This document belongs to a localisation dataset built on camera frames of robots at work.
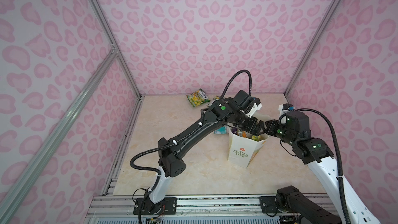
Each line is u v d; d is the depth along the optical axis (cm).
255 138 76
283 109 64
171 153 46
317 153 46
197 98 115
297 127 50
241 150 75
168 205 74
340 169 42
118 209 73
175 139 47
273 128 62
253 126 60
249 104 56
